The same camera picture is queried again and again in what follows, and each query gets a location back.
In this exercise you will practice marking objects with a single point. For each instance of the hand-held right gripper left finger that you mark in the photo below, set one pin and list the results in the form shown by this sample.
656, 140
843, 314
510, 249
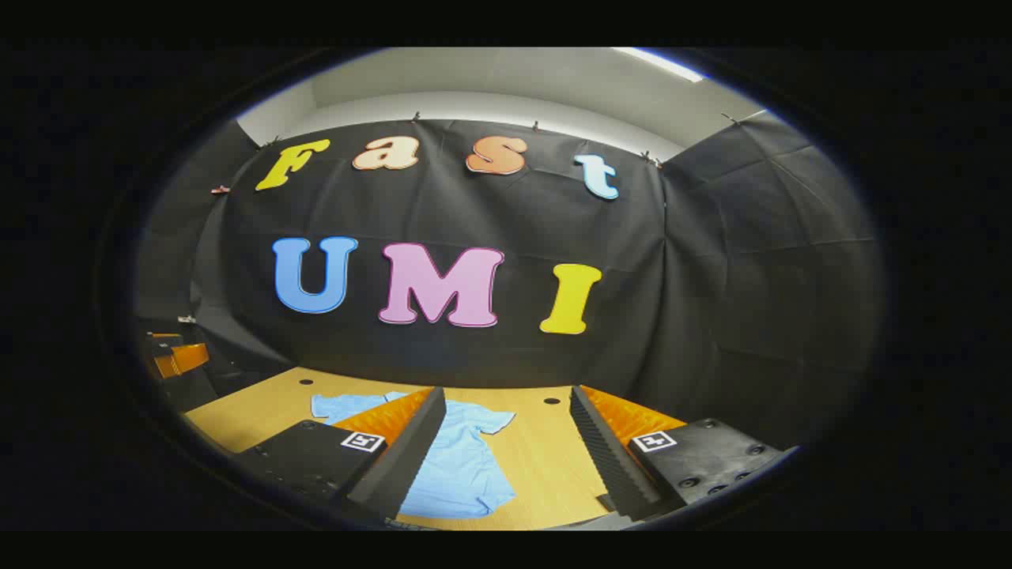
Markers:
403, 466

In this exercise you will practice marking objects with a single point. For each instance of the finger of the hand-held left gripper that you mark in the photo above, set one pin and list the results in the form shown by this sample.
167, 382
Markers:
186, 359
164, 339

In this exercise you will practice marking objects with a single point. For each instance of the light blue T-shirt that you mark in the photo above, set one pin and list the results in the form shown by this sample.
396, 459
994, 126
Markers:
466, 466

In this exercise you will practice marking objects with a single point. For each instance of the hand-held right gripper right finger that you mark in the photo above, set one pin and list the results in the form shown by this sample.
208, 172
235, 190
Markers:
609, 458

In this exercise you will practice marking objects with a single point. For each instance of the black backdrop cloth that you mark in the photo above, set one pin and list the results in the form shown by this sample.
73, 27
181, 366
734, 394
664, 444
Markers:
474, 213

